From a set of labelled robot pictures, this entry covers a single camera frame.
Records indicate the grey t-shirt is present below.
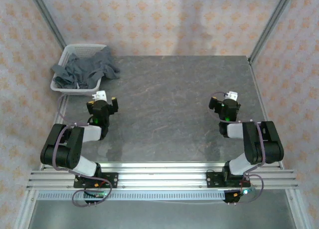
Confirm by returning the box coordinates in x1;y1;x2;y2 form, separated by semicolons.
51;46;122;90

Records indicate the white perforated plastic basket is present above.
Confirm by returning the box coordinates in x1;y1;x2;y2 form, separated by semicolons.
50;43;108;96

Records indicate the small green circuit board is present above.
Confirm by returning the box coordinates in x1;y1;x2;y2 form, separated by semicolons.
238;186;258;196
83;190;108;199

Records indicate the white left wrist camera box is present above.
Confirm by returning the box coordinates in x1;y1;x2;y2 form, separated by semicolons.
91;90;109;103

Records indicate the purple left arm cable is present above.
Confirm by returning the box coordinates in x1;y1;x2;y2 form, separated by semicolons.
53;93;113;208

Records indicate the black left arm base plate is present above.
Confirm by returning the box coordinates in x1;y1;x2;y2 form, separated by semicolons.
73;172;119;189

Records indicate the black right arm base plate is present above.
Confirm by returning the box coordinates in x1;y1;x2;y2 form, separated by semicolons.
206;170;250;189

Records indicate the aluminium mounting rail beam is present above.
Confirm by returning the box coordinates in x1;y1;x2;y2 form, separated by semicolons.
26;161;299;190

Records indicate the black controller bracket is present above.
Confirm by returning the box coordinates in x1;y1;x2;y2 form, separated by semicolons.
223;190;244;206
84;196;106;206

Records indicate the aluminium frame post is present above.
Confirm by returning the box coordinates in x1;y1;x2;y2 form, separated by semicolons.
248;0;296;65
29;0;67;50

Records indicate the slotted grey cable duct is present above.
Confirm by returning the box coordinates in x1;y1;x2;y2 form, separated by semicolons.
37;191;226;201

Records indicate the aluminium frame leg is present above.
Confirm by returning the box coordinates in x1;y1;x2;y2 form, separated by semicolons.
13;189;38;229
285;189;313;229

